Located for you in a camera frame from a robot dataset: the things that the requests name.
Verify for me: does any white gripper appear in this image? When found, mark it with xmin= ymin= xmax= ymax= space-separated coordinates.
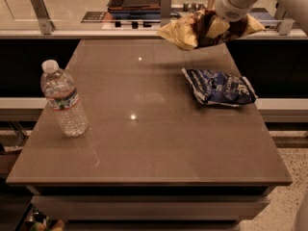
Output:
xmin=206 ymin=0 xmax=253 ymax=39

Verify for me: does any brown and yellow chip bag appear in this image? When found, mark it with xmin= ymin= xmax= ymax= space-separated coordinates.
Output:
xmin=157 ymin=10 xmax=266 ymax=51

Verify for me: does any blue chip bag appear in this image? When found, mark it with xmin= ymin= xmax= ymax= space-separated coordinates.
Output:
xmin=182 ymin=68 xmax=258 ymax=107

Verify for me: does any clear plastic water bottle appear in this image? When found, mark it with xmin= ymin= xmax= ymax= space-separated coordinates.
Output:
xmin=40 ymin=60 xmax=89 ymax=137

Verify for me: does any grey table drawer cabinet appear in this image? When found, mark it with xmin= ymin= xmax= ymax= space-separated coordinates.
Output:
xmin=31 ymin=194 xmax=270 ymax=231

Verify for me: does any middle metal glass bracket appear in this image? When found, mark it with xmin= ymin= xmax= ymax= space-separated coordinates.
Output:
xmin=160 ymin=0 xmax=171 ymax=26

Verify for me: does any metal glass bracket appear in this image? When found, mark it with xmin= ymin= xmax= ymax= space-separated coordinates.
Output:
xmin=160 ymin=0 xmax=171 ymax=26
xmin=274 ymin=3 xmax=295 ymax=36
xmin=30 ymin=0 xmax=55 ymax=35

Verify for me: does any right metal glass bracket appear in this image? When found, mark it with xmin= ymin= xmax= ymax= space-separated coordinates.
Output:
xmin=274 ymin=3 xmax=295 ymax=36

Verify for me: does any left metal glass bracket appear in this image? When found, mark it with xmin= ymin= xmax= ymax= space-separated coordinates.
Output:
xmin=30 ymin=0 xmax=55 ymax=35

